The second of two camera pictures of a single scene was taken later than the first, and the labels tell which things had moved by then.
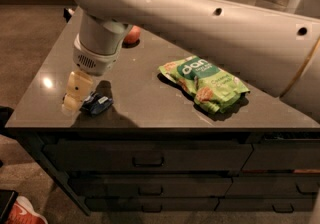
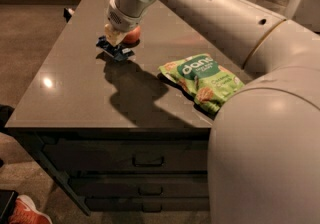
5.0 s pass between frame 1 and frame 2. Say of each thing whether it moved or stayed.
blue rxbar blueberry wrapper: moved
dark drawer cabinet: stayed
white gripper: moved
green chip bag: stayed
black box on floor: stayed
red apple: stayed
